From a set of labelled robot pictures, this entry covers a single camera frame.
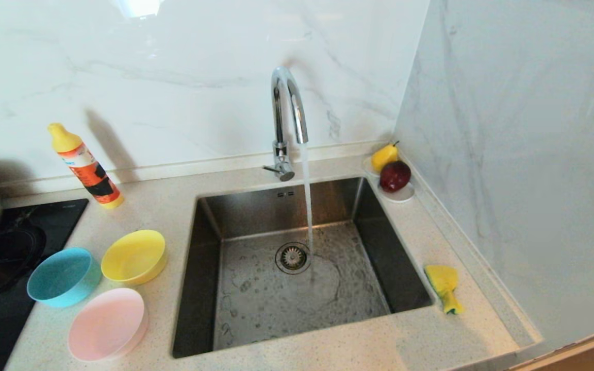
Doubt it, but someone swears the chrome gooseneck faucet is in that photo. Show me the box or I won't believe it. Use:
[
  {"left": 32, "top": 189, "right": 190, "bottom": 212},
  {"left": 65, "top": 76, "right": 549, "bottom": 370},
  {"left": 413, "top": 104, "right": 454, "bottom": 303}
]
[{"left": 262, "top": 66, "right": 309, "bottom": 182}]

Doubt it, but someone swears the yellow green sponge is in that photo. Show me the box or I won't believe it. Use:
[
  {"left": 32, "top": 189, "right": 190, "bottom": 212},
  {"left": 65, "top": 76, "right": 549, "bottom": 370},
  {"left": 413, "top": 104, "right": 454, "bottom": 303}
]
[{"left": 424, "top": 264, "right": 464, "bottom": 315}]

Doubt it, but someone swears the running water stream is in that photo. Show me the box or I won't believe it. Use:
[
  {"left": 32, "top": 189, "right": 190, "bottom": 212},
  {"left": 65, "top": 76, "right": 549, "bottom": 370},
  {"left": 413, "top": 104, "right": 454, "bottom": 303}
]
[{"left": 300, "top": 142, "right": 316, "bottom": 281}]

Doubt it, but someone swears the blue plastic bowl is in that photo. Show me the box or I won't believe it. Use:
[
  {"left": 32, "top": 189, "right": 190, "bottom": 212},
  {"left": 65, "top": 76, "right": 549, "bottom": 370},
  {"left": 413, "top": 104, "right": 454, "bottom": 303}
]
[{"left": 26, "top": 247, "right": 103, "bottom": 309}]

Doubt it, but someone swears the pink plastic bowl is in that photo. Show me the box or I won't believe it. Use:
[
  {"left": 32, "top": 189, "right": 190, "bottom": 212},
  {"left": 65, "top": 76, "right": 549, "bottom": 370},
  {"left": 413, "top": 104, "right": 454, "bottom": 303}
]
[{"left": 68, "top": 288, "right": 149, "bottom": 362}]

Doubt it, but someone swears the round metal drain strainer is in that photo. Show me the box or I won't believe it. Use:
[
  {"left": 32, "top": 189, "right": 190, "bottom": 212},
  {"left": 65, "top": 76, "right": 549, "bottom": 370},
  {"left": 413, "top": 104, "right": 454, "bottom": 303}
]
[{"left": 275, "top": 242, "right": 312, "bottom": 275}]

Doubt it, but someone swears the yellow capped dish soap bottle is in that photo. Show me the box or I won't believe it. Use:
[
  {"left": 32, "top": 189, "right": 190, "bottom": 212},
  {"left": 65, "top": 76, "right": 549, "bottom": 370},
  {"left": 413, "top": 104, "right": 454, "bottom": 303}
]
[{"left": 48, "top": 123, "right": 124, "bottom": 209}]

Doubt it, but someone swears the yellow pear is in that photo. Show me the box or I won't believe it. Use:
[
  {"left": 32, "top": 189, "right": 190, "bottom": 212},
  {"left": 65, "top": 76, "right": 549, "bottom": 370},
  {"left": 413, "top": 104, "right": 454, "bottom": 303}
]
[{"left": 371, "top": 140, "right": 400, "bottom": 173}]

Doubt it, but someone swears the dark red apple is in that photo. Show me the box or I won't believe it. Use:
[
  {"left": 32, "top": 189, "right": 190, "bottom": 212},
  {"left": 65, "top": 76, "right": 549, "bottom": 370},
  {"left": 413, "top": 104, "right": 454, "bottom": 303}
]
[{"left": 379, "top": 160, "right": 412, "bottom": 193}]

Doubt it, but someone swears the yellow plastic bowl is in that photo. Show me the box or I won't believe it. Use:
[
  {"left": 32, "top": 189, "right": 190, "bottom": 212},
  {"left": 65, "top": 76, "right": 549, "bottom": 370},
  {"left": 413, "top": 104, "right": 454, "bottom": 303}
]
[{"left": 101, "top": 230, "right": 168, "bottom": 286}]

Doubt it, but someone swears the stainless steel sink basin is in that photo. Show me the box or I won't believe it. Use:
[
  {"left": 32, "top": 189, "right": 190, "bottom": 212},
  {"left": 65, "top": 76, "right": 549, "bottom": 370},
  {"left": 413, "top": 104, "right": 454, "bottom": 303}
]
[{"left": 171, "top": 176, "right": 436, "bottom": 360}]

